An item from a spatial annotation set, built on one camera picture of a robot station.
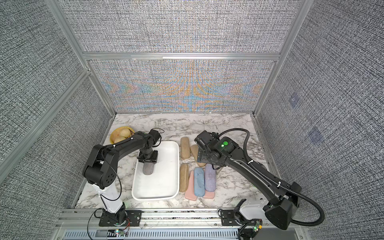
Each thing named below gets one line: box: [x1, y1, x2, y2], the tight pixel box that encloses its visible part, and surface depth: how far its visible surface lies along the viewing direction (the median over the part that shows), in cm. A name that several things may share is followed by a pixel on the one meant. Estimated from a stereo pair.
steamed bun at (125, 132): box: [120, 128, 132, 138], surface depth 104 cm
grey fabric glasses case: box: [142, 162, 155, 175], surface depth 87 cm
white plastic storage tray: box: [131, 141, 180, 201], surface depth 87 cm
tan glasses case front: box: [179, 163, 190, 192], surface depth 84 cm
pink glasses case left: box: [185, 170, 198, 201], surface depth 81 cm
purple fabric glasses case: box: [204, 163, 217, 192], surface depth 82 cm
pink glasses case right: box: [203, 189, 215, 199], surface depth 80 cm
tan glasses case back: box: [180, 136, 191, 159], surface depth 97 cm
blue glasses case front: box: [194, 167, 205, 197], surface depth 81 cm
